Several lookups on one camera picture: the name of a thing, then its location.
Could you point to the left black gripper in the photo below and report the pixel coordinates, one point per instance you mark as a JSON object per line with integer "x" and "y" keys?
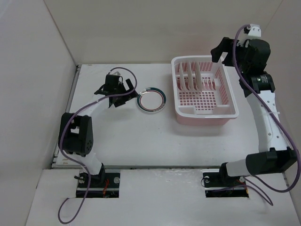
{"x": 126, "y": 98}

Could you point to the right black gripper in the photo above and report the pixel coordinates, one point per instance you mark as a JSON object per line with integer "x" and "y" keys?
{"x": 225, "y": 45}

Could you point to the green red ring plate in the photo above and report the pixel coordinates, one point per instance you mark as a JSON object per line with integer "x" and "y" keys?
{"x": 151, "y": 100}

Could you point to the green quatrefoil plate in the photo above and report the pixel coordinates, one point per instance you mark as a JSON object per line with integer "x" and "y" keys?
{"x": 198, "y": 76}

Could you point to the orange sunburst plate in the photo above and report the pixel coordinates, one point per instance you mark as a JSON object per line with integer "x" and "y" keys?
{"x": 190, "y": 77}
{"x": 182, "y": 79}

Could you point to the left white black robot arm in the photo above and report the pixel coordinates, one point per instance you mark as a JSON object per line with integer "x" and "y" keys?
{"x": 76, "y": 136}

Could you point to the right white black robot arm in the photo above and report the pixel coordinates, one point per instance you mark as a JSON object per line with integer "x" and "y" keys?
{"x": 275, "y": 155}

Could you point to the pink white dish rack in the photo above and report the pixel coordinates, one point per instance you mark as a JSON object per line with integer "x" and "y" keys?
{"x": 215, "y": 105}

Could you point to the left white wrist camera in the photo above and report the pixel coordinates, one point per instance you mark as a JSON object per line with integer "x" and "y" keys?
{"x": 115, "y": 73}

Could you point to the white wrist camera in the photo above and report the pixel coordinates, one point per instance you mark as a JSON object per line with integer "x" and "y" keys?
{"x": 115, "y": 73}
{"x": 251, "y": 31}

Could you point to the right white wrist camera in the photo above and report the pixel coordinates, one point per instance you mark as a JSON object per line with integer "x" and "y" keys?
{"x": 251, "y": 31}

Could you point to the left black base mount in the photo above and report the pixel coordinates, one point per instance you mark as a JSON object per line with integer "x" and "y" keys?
{"x": 105, "y": 187}

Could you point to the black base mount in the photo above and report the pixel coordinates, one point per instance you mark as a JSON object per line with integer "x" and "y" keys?
{"x": 218, "y": 187}
{"x": 105, "y": 187}

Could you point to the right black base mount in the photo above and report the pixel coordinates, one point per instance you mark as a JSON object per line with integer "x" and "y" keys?
{"x": 218, "y": 187}

